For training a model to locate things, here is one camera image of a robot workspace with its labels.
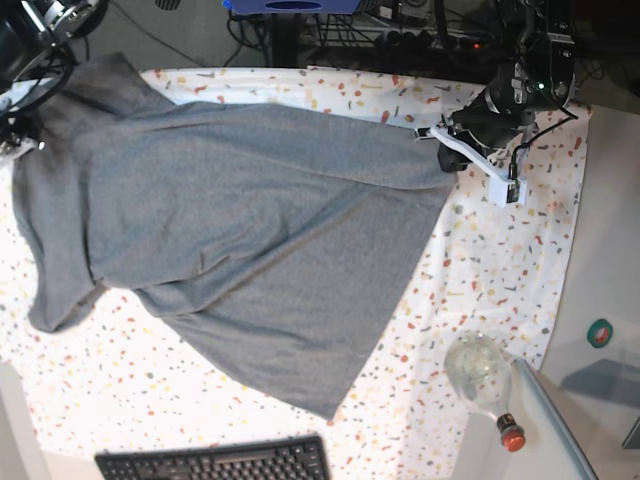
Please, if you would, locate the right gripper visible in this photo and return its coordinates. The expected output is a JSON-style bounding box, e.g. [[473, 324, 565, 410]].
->
[[1, 119, 45, 163]]

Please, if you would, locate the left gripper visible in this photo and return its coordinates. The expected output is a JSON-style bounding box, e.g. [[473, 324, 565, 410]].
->
[[414, 100, 537, 206]]

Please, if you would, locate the grey t-shirt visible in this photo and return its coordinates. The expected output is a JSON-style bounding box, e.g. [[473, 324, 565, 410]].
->
[[12, 55, 455, 419]]

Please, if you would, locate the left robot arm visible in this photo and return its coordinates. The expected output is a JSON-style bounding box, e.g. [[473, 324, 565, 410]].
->
[[414, 1, 575, 207]]

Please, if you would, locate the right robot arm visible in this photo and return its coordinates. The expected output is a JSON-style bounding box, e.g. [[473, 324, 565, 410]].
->
[[1, 1, 109, 164]]

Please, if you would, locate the clear bottle with red cap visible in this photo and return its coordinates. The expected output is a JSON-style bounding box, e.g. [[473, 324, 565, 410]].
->
[[444, 332, 526, 453]]

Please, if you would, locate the green tape roll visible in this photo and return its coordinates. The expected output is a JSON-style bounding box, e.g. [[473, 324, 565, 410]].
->
[[586, 319, 614, 349]]

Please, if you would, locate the blue box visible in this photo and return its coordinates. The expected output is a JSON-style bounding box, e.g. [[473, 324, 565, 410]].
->
[[222, 0, 360, 15]]

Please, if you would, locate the terrazzo patterned tablecloth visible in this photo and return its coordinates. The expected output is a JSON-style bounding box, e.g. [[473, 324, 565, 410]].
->
[[0, 65, 594, 480]]

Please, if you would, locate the grey laptop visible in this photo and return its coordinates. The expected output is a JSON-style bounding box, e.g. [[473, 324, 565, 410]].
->
[[504, 360, 639, 479]]

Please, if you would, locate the black keyboard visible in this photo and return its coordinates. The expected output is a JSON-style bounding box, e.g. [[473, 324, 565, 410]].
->
[[94, 436, 331, 480]]

